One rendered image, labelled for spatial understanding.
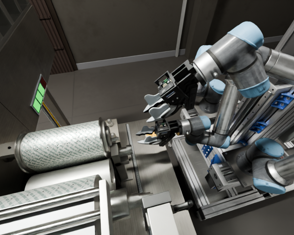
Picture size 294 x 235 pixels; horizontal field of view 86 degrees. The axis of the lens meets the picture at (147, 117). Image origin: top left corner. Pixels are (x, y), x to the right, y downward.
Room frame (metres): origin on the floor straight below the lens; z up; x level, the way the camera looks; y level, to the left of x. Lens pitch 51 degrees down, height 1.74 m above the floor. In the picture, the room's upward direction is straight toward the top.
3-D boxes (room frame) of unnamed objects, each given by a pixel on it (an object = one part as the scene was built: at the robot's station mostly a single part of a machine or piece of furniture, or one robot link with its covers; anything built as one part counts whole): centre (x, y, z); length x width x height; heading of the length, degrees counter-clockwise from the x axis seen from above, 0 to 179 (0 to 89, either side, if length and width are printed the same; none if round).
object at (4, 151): (0.24, 0.44, 1.28); 0.06 x 0.05 x 0.02; 103
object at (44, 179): (0.16, 0.25, 1.17); 0.26 x 0.12 x 0.12; 103
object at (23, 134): (0.25, 0.40, 1.25); 0.15 x 0.01 x 0.15; 13
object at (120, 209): (0.07, 0.07, 1.33); 0.06 x 0.06 x 0.06; 13
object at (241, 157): (0.38, -0.62, 0.87); 0.15 x 0.15 x 0.10
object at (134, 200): (0.08, 0.01, 1.33); 0.06 x 0.03 x 0.03; 103
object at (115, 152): (0.28, 0.11, 1.05); 0.06 x 0.05 x 0.31; 103
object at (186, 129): (0.45, -0.18, 1.11); 0.08 x 0.05 x 0.08; 13
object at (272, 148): (0.38, -0.62, 0.98); 0.13 x 0.12 x 0.14; 160
